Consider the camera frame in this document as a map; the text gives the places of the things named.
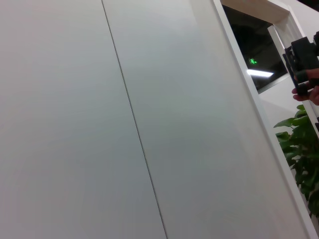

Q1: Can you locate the operator bare hand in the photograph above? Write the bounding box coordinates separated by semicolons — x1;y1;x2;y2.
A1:
292;69;319;106

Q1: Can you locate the black handheld teleoperation controller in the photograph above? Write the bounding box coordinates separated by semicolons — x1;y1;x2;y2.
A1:
282;34;319;97

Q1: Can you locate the green leafy potted plant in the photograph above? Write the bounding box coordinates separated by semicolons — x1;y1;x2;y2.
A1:
273;104;319;218

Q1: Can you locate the white fluorescent ceiling light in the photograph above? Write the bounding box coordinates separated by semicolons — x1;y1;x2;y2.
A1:
246;69;274;78

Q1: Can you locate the white window frame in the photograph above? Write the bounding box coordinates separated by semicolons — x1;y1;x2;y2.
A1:
212;0;316;239

